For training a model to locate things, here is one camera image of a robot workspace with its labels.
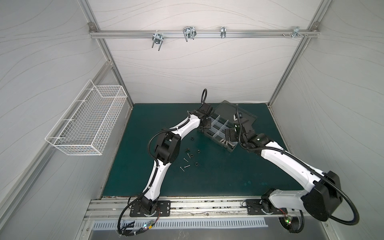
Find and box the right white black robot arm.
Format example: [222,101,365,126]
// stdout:
[228,109,360,226]

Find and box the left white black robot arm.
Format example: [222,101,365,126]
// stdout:
[139,89,213,215]

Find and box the clear plastic compartment organizer box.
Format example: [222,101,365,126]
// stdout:
[201,101,238,153]

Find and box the green table mat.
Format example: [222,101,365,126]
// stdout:
[103,104,302,197]

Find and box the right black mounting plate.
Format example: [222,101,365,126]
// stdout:
[242,199,287,216]

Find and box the black mounting plate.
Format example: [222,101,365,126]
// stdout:
[242,199,287,216]
[130,201,171,217]

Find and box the middle metal U-bolt clamp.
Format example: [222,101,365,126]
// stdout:
[183,26,197,42]

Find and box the metal u-bolt clamp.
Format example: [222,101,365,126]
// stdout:
[152,33,164,51]
[183,26,197,42]

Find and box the left metal U-bolt clamp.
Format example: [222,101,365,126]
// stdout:
[152,33,164,51]

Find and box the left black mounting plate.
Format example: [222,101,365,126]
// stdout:
[130,201,171,217]

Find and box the small metal bracket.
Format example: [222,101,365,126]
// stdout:
[221,27,227,39]

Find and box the white slotted cable duct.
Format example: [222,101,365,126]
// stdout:
[92,217,268,231]

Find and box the horizontal aluminium top rail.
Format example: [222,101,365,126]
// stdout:
[90,29,321,39]

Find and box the right base cable loop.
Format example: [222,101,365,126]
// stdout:
[278,209,305,234]

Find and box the right metal bracket with bolts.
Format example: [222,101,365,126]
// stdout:
[282,27,309,39]

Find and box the white wire basket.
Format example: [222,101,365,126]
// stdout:
[45,80,127,156]

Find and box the left base cable bundle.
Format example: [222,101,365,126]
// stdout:
[116,194,161,238]

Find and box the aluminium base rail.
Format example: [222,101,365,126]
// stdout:
[83,196,330,221]

